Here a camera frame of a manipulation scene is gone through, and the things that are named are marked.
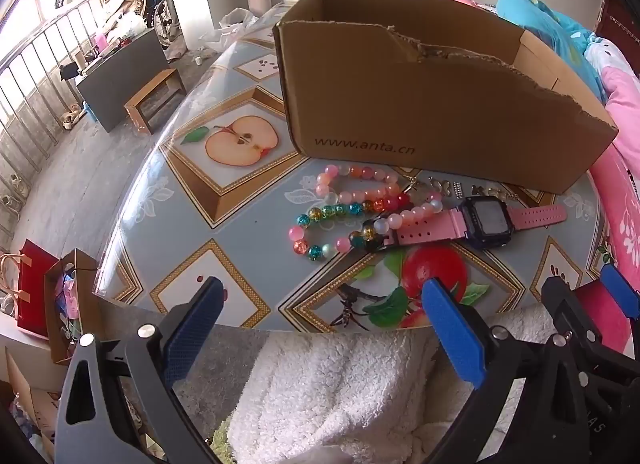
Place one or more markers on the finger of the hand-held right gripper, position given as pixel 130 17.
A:
pixel 620 291
pixel 565 304

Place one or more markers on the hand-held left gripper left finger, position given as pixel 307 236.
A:
pixel 195 324

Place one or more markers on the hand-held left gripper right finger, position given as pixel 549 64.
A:
pixel 452 334

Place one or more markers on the pink digital wristwatch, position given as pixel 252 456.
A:
pixel 487 221

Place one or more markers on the gold butterfly charm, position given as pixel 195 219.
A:
pixel 477 190

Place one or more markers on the small gold charm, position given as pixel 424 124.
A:
pixel 413 187

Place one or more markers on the brown cardboard box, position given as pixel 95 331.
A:
pixel 425 108

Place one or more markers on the pink plush blanket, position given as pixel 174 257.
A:
pixel 620 204

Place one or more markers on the open box with clutter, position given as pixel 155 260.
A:
pixel 82 294

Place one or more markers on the red paper bag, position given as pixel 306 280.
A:
pixel 35 294

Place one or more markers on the light pink printed quilt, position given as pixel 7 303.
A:
pixel 620 93

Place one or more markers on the white shoe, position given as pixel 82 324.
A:
pixel 14 182
pixel 7 201

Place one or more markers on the beige slipper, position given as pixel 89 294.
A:
pixel 76 112
pixel 66 119

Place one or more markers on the wooden stool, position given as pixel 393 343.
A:
pixel 150 86

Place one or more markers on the grey cabinet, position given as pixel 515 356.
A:
pixel 120 83

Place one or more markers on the blue quilt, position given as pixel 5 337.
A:
pixel 545 23

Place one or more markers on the small black device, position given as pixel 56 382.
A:
pixel 67 71

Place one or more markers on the pink container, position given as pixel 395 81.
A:
pixel 102 41

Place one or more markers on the wheelchair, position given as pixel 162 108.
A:
pixel 162 23

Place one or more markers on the white plastic bags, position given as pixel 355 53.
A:
pixel 232 18

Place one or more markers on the metal railing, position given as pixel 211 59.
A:
pixel 50 23

